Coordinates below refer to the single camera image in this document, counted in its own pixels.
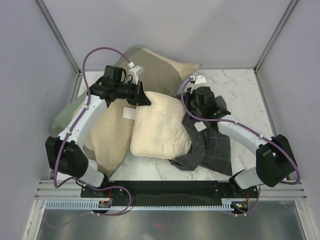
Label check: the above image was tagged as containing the green beige patchwork pillow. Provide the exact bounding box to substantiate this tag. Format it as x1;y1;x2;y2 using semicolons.
52;44;202;177

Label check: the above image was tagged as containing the cream pillow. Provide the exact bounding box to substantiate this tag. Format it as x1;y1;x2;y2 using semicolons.
122;91;192;160

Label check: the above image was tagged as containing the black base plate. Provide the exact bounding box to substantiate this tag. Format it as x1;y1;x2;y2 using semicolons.
79;179;258;208

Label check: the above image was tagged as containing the right aluminium frame post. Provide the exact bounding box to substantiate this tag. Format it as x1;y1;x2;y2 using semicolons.
253;0;300;75

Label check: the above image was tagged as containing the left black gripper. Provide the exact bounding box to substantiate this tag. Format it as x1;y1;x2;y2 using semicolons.
114;79;150;106

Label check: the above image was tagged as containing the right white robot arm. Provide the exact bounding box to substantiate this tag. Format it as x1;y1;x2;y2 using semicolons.
181;86;298;198

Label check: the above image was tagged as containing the dark grey plaid pillowcase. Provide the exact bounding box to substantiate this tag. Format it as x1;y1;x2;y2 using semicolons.
168;92;233;175

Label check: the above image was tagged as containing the left aluminium frame post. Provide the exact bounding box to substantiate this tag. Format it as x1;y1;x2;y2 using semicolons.
34;0;82;76

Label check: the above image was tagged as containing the aluminium frame post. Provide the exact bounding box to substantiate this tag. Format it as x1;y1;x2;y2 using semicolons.
34;0;82;76
253;0;300;75

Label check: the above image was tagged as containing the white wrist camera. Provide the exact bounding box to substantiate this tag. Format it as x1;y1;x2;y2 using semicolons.
190;75;207;89
127;62;145;85

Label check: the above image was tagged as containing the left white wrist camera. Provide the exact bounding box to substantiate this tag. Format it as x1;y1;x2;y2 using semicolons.
127;62;145;85

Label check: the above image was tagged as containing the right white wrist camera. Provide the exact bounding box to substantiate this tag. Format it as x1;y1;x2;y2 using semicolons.
190;75;207;89

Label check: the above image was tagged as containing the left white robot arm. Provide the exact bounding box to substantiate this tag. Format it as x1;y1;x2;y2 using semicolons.
45;62;151;197

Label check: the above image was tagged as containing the light blue slotted cable duct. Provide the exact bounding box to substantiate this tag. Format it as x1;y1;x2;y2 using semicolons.
45;200;234;211

